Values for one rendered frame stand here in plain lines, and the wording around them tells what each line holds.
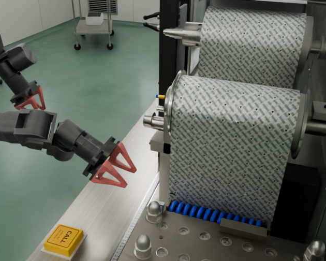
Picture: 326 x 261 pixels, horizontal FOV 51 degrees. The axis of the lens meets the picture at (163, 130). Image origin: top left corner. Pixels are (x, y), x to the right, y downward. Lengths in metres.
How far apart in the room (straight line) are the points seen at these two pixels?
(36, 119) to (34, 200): 1.70
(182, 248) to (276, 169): 0.24
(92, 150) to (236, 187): 0.33
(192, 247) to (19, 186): 2.04
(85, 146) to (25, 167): 2.03
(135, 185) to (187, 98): 0.45
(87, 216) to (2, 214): 1.51
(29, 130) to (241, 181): 0.47
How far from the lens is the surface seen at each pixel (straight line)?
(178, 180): 0.78
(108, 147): 0.80
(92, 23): 5.71
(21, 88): 1.18
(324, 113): 0.70
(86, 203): 1.02
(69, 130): 0.81
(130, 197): 1.02
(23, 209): 2.44
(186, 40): 0.93
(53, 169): 2.73
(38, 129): 0.80
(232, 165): 0.72
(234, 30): 0.86
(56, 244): 0.90
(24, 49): 1.14
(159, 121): 0.81
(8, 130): 0.82
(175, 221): 0.77
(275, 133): 0.67
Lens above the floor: 1.58
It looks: 30 degrees down
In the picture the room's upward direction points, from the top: 1 degrees clockwise
